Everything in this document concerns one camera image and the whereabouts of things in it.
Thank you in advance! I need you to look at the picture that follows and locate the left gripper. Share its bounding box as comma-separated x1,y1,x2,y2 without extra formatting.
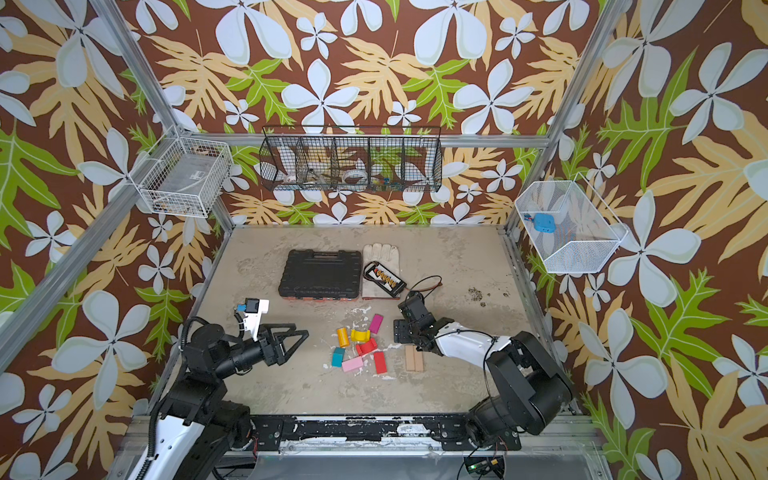
213,320,308,383

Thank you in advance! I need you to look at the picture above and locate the natural wood block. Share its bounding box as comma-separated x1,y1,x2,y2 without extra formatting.
414,350,424,372
404,344,416,372

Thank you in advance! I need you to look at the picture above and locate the red rectangular block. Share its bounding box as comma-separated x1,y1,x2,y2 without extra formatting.
373,351,388,375

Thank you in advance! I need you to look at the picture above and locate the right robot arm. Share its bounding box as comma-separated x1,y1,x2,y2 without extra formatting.
393,319,574,449

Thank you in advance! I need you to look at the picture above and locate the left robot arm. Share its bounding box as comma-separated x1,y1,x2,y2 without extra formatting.
129,316,309,479

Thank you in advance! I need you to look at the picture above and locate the magenta block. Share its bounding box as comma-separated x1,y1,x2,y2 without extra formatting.
369,314,384,334

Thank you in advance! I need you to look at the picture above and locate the red arch block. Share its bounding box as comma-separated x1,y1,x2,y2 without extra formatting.
355,338,378,356

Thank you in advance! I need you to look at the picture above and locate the yellow arch block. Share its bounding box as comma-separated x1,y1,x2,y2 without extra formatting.
349,329,371,343

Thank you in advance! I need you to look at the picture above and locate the teal block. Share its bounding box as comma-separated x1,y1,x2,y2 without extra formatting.
331,347,346,368

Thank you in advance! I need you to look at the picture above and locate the orange supermarket block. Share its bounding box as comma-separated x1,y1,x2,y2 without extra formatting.
336,327,350,348

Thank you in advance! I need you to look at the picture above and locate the pink block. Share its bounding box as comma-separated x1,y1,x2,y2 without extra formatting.
341,357,365,373

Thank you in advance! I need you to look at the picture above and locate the black charging board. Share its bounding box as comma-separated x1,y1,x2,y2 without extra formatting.
363,261,407,298

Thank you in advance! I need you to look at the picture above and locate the black red tool case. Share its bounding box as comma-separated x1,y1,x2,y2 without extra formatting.
278,249,362,300

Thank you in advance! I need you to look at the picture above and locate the beige work glove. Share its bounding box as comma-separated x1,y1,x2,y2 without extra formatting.
361,243,402,300

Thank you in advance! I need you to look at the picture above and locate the blue object in basket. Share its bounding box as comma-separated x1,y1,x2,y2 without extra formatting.
533,213,557,234

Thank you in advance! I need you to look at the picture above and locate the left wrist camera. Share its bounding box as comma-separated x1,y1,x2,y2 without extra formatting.
234,298,270,339

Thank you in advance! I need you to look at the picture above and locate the red black power cable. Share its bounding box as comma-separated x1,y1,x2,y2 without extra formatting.
406,275,444,295

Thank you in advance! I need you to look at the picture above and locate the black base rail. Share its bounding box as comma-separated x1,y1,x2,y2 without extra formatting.
251,413,521,452

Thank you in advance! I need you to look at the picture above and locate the white wire basket right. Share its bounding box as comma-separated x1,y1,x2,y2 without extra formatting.
515,174,629,276

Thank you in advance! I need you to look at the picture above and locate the white wire basket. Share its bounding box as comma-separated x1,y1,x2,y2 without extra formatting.
515,174,629,276
130,127,233,218

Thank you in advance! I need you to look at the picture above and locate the white wire basket left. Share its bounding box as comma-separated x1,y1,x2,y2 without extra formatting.
130,127,233,218

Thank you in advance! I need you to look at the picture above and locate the black wire basket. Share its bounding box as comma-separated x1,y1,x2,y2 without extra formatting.
256,125,444,192

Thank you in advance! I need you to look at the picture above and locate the aluminium frame post left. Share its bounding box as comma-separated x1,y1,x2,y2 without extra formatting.
92,1,234,232

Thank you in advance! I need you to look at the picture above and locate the aluminium frame post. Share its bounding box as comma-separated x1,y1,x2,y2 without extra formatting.
503,0,637,232
92,1,234,232

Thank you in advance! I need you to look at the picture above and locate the aluminium frame post right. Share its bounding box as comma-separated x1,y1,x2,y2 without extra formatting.
503,0,637,232

